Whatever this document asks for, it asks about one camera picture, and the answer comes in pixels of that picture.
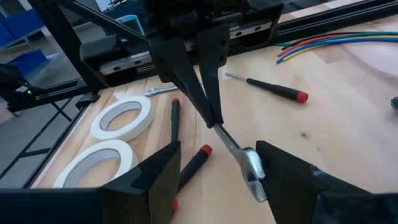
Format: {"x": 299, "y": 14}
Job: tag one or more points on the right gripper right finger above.
{"x": 292, "y": 193}

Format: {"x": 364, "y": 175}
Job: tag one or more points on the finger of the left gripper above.
{"x": 214, "y": 46}
{"x": 177, "y": 62}

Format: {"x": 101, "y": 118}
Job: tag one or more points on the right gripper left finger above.
{"x": 146, "y": 193}

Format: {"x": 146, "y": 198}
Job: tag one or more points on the silver combination wrench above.
{"x": 252, "y": 165}
{"x": 161, "y": 90}

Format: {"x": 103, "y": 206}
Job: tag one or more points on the white masking tape roll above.
{"x": 124, "y": 137}
{"x": 130, "y": 158}

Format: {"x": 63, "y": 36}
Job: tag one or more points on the teal box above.
{"x": 132, "y": 23}

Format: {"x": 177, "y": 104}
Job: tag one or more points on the blue storage bin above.
{"x": 21, "y": 28}
{"x": 28, "y": 60}

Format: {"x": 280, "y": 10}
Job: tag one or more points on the black device green light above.
{"x": 15, "y": 87}

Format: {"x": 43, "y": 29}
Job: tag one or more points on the black aluminium table frame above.
{"x": 342, "y": 18}

